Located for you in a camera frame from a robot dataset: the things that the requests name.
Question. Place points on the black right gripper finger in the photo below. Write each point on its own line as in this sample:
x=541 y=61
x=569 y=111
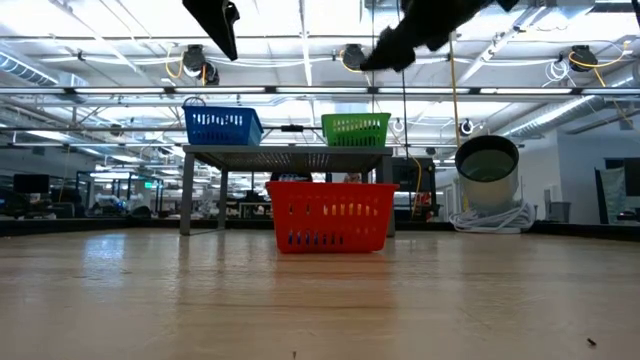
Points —
x=390 y=52

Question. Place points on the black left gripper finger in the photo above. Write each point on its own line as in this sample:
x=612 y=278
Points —
x=212 y=22

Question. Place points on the green plastic basket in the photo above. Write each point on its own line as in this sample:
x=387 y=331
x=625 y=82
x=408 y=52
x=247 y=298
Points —
x=355 y=130

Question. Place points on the blue plastic basket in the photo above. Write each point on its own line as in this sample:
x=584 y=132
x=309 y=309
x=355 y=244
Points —
x=222 y=127

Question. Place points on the grey perforated metal shelf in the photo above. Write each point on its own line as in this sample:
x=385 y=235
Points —
x=287 y=159

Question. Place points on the small black ceiling reel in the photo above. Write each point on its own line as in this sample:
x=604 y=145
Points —
x=466 y=127

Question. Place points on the overhead light bar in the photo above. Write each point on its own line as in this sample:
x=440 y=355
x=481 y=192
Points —
x=120 y=90

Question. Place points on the red plastic basket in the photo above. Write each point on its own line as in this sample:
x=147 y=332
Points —
x=330 y=191

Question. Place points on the grey waste bin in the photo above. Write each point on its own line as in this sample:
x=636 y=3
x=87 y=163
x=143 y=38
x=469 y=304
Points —
x=559 y=211

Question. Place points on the black camera gantry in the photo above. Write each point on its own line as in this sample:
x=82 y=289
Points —
x=292 y=128

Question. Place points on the silver ventilation duct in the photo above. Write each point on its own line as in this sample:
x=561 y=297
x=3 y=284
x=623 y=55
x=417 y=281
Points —
x=25 y=70
x=550 y=117

